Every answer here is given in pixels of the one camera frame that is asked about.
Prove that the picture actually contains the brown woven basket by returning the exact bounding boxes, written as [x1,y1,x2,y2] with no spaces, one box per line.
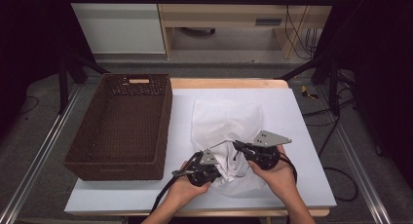
[62,72,173,182]

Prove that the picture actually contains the aluminium rail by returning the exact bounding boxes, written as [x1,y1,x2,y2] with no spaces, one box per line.
[0,83,83,224]
[315,84,394,224]

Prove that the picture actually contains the white mesh laundry bag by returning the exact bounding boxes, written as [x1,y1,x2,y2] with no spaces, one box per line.
[190,98,271,198]

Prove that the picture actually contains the light wooden desk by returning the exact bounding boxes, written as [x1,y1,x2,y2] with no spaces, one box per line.
[155,0,337,60]

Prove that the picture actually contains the white cabinet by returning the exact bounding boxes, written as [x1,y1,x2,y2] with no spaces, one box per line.
[66,0,167,55]

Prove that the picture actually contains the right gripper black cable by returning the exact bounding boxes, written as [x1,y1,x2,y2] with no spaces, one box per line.
[277,151,299,183]

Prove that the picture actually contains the thin black floor cable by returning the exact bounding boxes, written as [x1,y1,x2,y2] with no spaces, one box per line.
[15,94,40,117]

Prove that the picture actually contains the black horizontal bar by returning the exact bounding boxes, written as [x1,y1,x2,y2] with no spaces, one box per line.
[66,0,337,7]

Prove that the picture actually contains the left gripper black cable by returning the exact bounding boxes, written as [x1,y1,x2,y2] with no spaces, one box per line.
[149,151,203,216]

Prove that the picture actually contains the black curtain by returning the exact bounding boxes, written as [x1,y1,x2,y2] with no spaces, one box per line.
[313,0,413,181]
[0,0,98,134]

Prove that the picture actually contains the wooden table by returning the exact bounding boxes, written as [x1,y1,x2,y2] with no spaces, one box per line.
[69,77,330,218]

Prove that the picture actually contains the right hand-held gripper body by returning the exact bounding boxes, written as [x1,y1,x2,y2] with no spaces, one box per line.
[241,130,293,171]

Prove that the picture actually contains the hanging black cables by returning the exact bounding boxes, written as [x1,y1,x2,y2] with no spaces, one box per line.
[283,4,319,60]

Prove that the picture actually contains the yellow cable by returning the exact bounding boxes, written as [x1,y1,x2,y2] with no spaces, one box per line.
[291,0,317,52]

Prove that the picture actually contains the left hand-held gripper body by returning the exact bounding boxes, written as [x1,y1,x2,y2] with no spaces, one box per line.
[171,148,223,188]

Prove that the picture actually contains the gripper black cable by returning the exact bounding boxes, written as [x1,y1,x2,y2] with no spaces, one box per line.
[277,151,299,183]
[149,151,203,216]

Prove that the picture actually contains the person's right hand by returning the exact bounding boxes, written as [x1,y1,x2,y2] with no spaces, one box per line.
[247,144,298,201]

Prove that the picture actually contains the black metal stand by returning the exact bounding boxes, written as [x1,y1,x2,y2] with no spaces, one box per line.
[278,53,343,117]
[57,51,109,115]

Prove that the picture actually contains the white board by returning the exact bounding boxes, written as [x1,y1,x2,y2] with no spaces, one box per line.
[63,88,338,216]

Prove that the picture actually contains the white garment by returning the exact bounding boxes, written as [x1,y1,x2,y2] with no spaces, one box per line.
[210,140,258,187]

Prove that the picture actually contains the person's left hand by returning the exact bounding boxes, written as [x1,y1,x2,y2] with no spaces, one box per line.
[166,160,212,206]

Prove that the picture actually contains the yellow and black tool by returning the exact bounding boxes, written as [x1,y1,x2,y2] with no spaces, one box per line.
[300,85,319,100]

